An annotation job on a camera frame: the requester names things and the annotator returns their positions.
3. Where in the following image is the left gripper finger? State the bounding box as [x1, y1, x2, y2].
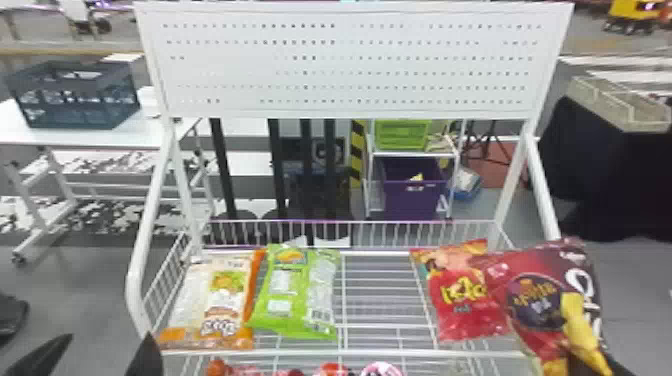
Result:
[124, 331, 166, 376]
[1, 332, 75, 376]

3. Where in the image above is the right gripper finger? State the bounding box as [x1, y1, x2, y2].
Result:
[602, 352, 638, 376]

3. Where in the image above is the dark red snack packet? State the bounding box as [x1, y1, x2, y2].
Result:
[471, 236, 617, 376]

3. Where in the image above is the small red snack packet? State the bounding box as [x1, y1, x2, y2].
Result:
[204, 357, 248, 376]

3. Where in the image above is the orange snack packet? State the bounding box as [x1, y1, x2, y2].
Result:
[155, 248, 267, 352]

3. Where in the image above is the green snack packet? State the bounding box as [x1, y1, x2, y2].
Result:
[244, 243, 343, 342]

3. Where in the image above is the black draped side table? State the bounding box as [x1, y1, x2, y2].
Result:
[537, 96, 672, 243]

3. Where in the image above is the white side table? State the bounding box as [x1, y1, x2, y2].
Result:
[0, 85, 218, 265]

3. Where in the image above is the pink snack packet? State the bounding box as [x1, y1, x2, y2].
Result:
[359, 361, 405, 376]

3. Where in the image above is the blue basket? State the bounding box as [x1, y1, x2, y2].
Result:
[450, 168, 483, 202]

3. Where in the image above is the clear box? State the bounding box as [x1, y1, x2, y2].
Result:
[565, 74, 672, 134]

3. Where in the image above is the blue crate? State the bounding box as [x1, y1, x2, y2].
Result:
[4, 59, 142, 131]

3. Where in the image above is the purple crate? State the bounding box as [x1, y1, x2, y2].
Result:
[379, 156, 449, 221]

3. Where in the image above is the green basket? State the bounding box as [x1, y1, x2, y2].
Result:
[373, 119, 433, 153]

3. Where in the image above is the small white wire rack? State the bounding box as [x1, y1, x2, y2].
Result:
[361, 118, 470, 220]

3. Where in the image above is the striped post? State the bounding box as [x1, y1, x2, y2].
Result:
[348, 119, 368, 189]

